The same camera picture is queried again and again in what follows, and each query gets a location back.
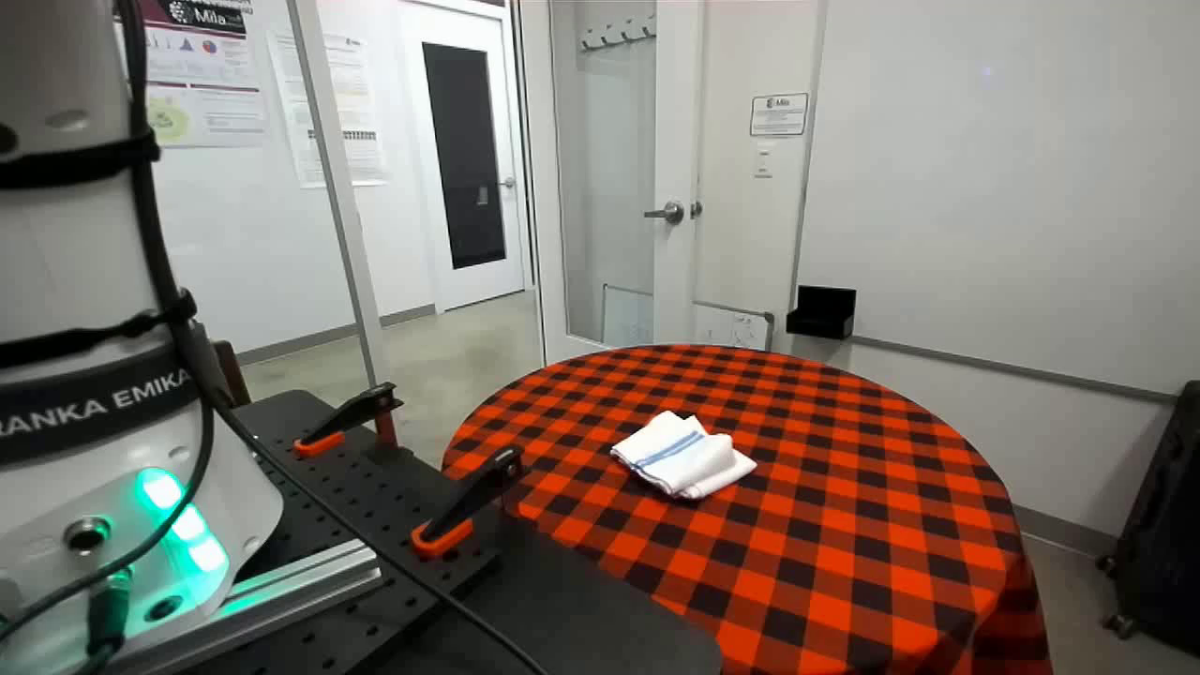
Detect grey metal frame post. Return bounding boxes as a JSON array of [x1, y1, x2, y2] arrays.
[[290, 0, 394, 394]]

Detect robot base cable plug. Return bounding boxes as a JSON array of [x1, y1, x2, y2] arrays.
[[84, 566, 136, 669]]

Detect black wall-mounted holder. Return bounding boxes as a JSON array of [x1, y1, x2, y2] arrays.
[[784, 281, 863, 345]]

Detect large white wall board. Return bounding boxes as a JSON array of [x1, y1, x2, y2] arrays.
[[795, 0, 1200, 403]]

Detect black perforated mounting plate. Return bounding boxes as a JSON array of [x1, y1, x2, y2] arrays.
[[184, 388, 725, 675]]

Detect black orange spring clamp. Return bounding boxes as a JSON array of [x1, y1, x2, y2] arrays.
[[408, 444, 530, 563], [291, 384, 405, 460]]

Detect red black checked tablecloth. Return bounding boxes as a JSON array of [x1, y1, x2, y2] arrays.
[[443, 343, 1056, 675]]

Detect white printed wall sign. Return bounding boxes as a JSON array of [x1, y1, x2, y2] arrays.
[[745, 90, 814, 143]]

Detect wall coat hook rack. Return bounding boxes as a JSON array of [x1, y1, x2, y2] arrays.
[[576, 14, 660, 55]]

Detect white towel with blue stripes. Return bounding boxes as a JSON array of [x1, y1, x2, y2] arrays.
[[608, 408, 763, 501]]

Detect white door with dark window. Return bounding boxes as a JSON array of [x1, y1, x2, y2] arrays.
[[405, 3, 530, 314]]

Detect aluminium profile rail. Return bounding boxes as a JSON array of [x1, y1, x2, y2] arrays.
[[109, 536, 386, 675]]

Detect colourful wall poster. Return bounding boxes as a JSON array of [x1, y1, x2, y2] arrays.
[[140, 0, 273, 153]]

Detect white paper notices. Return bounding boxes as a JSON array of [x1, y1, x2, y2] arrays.
[[266, 30, 391, 191]]

